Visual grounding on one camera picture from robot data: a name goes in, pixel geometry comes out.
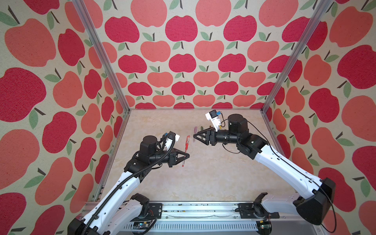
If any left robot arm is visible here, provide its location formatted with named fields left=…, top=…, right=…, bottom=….
left=68, top=132, right=189, bottom=235

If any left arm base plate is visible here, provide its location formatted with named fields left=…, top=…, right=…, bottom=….
left=132, top=203, right=163, bottom=221

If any aluminium front rail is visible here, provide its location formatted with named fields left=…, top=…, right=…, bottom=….
left=146, top=201, right=267, bottom=222

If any red clear pen cap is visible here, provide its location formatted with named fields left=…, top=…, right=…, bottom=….
left=185, top=135, right=190, bottom=148

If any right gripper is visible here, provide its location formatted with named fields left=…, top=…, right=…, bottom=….
left=192, top=126, right=240, bottom=147

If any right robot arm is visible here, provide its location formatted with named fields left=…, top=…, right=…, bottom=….
left=193, top=110, right=336, bottom=225

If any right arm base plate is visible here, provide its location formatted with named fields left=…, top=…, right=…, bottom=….
left=235, top=203, right=280, bottom=219

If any left aluminium corner post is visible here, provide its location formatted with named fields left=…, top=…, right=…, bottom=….
left=72, top=0, right=131, bottom=115

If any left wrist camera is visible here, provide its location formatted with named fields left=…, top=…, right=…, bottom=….
left=162, top=132, right=180, bottom=151

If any red pen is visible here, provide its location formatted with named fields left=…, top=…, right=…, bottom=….
left=182, top=146, right=188, bottom=167

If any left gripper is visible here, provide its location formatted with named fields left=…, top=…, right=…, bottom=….
left=149, top=147, right=189, bottom=168

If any white slotted cable duct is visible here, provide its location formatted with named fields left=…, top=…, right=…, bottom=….
left=117, top=221, right=259, bottom=233

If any aluminium corner post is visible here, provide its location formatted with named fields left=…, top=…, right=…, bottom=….
left=72, top=0, right=131, bottom=115
left=261, top=0, right=334, bottom=115

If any right aluminium corner post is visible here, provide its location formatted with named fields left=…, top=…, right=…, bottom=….
left=261, top=0, right=334, bottom=115

